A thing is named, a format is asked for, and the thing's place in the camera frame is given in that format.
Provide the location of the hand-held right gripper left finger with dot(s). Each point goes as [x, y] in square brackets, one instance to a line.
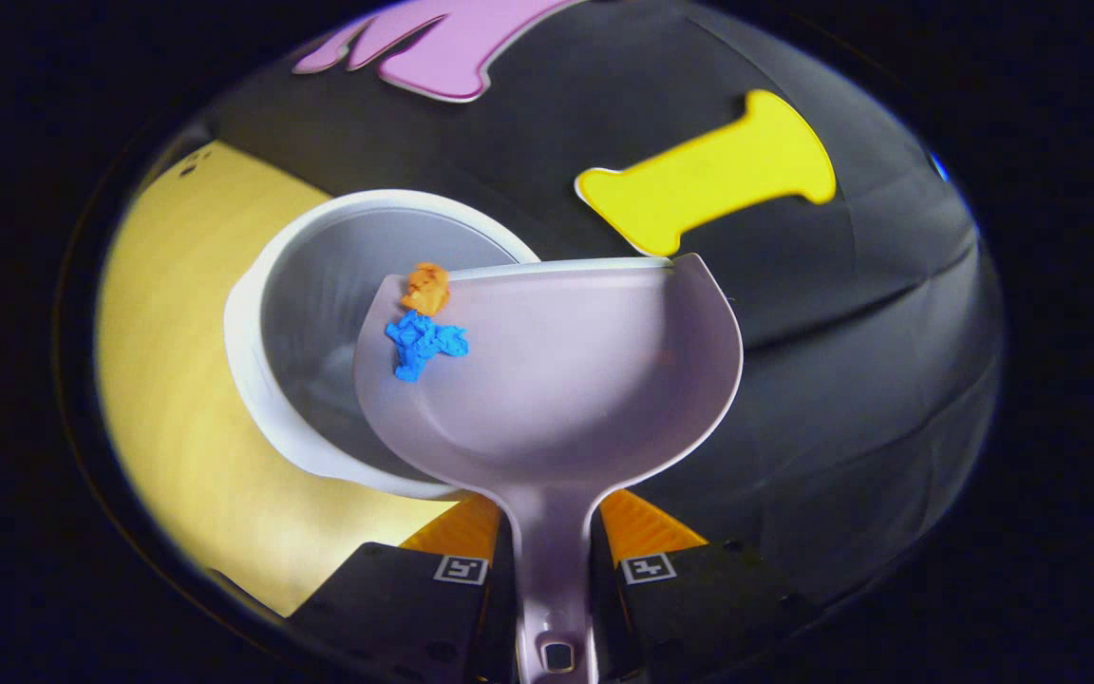
[395, 608]

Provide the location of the white ribbed garbage bin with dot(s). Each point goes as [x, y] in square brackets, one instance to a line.
[319, 304]

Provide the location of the orange paper trash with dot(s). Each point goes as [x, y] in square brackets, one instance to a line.
[426, 290]

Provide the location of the black backdrop cloth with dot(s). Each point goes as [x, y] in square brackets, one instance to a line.
[841, 361]

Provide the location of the pink dustpan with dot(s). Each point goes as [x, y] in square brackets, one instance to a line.
[566, 380]

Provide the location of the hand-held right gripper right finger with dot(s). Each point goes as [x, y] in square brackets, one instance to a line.
[699, 608]

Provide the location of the blue paper trash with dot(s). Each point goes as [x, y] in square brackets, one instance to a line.
[422, 344]

